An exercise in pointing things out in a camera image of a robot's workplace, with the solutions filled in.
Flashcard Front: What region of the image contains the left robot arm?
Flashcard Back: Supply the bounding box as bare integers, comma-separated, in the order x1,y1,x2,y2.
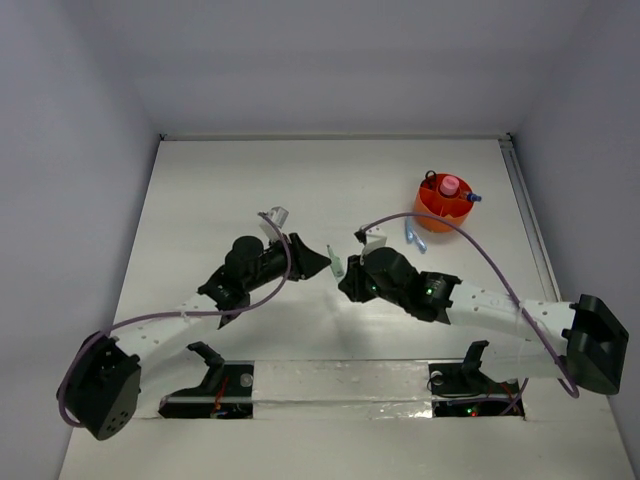
56,231,331,440

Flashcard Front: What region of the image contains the green highlighter pen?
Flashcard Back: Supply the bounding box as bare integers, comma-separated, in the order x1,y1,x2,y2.
327,245,345,282

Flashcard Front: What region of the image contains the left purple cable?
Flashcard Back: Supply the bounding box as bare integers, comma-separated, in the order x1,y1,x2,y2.
55,212,294,429

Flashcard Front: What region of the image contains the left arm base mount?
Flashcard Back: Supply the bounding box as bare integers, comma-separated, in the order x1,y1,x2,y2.
158,341,255,420

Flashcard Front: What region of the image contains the blue highlighter pen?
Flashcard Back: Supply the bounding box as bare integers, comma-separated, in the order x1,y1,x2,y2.
404,216,427,254

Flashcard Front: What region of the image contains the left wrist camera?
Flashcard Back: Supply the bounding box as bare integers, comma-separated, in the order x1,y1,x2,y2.
258,206,289,235

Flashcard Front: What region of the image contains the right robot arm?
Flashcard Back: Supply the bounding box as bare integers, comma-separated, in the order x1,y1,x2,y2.
338,247,629,396

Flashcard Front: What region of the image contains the orange round container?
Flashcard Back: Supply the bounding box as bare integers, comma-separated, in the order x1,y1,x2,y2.
413,172,478,226

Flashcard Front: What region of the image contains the pink glue bottle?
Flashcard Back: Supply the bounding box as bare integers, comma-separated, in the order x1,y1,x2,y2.
439,175,460,198

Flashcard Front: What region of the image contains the purple cable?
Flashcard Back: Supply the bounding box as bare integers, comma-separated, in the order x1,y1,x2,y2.
55,212,294,429
357,212,581,416

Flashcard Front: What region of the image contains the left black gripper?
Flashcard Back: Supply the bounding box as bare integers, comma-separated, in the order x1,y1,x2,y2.
243,234,328,293

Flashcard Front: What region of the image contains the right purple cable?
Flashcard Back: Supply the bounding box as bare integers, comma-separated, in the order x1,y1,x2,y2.
357,212,581,416

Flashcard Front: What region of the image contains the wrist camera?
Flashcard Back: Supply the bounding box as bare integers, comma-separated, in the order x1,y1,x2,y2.
354,226,387,257
258,206,289,235

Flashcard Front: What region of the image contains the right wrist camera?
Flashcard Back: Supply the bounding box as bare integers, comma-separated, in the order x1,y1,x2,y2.
354,226,387,257

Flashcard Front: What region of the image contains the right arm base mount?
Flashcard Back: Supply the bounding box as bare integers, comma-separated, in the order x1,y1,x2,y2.
427,340,525,418

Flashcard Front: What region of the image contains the aluminium rail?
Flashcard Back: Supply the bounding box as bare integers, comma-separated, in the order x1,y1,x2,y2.
498,134,554,278

